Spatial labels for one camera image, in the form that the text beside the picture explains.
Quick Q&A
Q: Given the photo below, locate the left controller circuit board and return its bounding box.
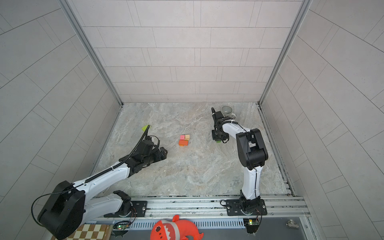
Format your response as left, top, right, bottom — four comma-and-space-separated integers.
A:
112, 221, 131, 237

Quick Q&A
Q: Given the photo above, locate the wooden chessboard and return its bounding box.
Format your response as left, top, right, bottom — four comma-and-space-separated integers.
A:
67, 224, 112, 240

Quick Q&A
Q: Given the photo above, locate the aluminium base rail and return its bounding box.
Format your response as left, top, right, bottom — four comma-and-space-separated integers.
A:
95, 196, 311, 224

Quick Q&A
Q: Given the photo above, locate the aluminium corner post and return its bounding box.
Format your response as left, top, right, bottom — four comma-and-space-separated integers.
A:
58, 0, 124, 106
257, 0, 314, 105

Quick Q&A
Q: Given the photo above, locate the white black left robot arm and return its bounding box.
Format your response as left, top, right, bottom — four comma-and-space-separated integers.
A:
34, 137, 168, 240

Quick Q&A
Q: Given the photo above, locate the aluminium corner post left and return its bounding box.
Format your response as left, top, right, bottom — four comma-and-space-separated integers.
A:
58, 0, 124, 106

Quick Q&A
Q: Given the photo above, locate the striped ceramic mug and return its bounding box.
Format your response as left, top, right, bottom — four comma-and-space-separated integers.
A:
221, 106, 236, 120

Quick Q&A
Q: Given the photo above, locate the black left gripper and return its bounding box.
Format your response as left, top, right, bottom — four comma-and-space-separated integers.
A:
141, 146, 170, 167

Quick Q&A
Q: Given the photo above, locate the red shark plush toy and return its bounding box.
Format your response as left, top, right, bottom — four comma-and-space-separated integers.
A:
150, 215, 204, 240

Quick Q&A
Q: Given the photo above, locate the aluminium corner post right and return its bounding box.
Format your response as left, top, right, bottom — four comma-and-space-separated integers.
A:
257, 0, 314, 105

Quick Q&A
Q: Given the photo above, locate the controller circuit board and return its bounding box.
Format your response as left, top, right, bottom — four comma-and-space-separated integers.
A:
112, 221, 131, 237
243, 218, 261, 234

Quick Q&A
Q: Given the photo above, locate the right controller circuit board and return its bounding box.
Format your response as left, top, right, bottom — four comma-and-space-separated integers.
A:
243, 218, 261, 234

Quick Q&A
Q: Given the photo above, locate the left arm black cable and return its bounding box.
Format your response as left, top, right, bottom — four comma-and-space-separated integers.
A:
30, 124, 161, 227

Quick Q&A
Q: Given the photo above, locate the red wooden block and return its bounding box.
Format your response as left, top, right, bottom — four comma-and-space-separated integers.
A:
179, 140, 189, 146

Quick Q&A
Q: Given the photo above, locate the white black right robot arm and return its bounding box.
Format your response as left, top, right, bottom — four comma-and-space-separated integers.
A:
211, 108, 269, 216

